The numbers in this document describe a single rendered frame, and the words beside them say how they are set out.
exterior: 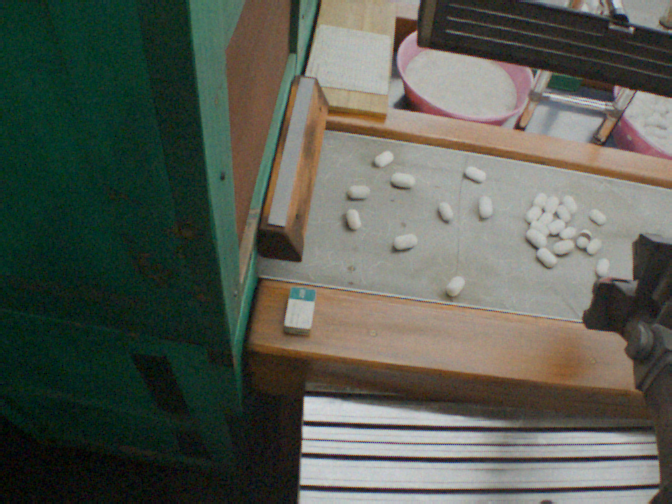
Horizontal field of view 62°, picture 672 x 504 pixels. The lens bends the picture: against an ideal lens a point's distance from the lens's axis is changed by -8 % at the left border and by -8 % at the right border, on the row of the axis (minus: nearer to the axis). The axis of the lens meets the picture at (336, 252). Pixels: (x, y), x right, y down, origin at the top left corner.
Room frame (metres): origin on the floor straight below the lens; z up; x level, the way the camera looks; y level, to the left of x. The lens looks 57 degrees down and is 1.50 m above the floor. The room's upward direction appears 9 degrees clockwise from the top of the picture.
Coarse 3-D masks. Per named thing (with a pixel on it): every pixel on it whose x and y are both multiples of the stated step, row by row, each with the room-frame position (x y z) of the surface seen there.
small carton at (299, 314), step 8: (296, 288) 0.39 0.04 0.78; (304, 288) 0.39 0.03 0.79; (296, 296) 0.38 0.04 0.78; (304, 296) 0.38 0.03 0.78; (312, 296) 0.38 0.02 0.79; (288, 304) 0.36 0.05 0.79; (296, 304) 0.37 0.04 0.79; (304, 304) 0.37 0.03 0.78; (312, 304) 0.37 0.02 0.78; (288, 312) 0.35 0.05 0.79; (296, 312) 0.35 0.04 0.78; (304, 312) 0.36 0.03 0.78; (312, 312) 0.36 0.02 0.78; (288, 320) 0.34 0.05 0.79; (296, 320) 0.34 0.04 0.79; (304, 320) 0.35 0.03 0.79; (288, 328) 0.33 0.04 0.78; (296, 328) 0.33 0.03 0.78; (304, 328) 0.33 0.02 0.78
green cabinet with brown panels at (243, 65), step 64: (0, 0) 0.26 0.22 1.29; (64, 0) 0.26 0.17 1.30; (128, 0) 0.26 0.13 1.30; (192, 0) 0.27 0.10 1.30; (256, 0) 0.50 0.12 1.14; (0, 64) 0.26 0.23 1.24; (64, 64) 0.26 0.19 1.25; (128, 64) 0.26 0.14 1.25; (192, 64) 0.26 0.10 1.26; (256, 64) 0.50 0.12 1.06; (0, 128) 0.28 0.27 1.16; (64, 128) 0.28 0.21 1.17; (128, 128) 0.26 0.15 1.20; (192, 128) 0.26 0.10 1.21; (256, 128) 0.50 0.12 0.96; (0, 192) 0.27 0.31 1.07; (64, 192) 0.28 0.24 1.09; (128, 192) 0.26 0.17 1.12; (192, 192) 0.26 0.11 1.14; (256, 192) 0.47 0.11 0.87; (0, 256) 0.27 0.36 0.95; (64, 256) 0.28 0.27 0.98; (128, 256) 0.28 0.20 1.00; (192, 256) 0.26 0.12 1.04; (128, 320) 0.26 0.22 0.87; (192, 320) 0.26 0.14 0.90
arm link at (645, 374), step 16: (656, 336) 0.28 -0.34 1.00; (656, 352) 0.26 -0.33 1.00; (640, 368) 0.26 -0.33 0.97; (656, 368) 0.24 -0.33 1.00; (640, 384) 0.24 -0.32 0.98; (656, 384) 0.23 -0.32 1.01; (656, 400) 0.21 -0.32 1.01; (656, 416) 0.19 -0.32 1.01; (656, 432) 0.18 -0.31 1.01; (656, 496) 0.10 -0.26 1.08
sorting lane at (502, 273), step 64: (320, 192) 0.59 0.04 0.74; (384, 192) 0.61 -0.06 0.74; (448, 192) 0.63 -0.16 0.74; (512, 192) 0.66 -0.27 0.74; (576, 192) 0.69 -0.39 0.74; (640, 192) 0.72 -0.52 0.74; (320, 256) 0.47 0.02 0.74; (384, 256) 0.49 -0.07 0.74; (448, 256) 0.51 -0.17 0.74; (512, 256) 0.53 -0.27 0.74; (576, 256) 0.55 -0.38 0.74; (576, 320) 0.44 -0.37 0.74
